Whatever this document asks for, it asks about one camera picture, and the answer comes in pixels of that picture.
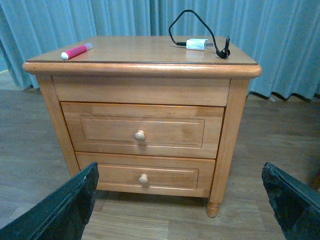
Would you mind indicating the pink marker white cap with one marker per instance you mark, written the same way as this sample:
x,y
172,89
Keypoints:
x,y
71,53

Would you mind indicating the white charger adapter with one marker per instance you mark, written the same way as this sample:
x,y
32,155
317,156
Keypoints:
x,y
198,44

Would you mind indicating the wooden drawer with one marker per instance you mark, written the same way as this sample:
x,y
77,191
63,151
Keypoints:
x,y
149,130
189,177

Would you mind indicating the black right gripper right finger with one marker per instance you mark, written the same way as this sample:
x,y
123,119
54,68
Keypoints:
x,y
296,206

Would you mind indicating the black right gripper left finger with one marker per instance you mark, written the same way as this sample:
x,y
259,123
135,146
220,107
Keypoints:
x,y
62,215

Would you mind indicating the wooden nightstand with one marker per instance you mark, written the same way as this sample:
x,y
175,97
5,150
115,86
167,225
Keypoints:
x,y
148,70

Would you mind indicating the grey curtain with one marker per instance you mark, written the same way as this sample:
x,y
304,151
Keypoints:
x,y
283,36

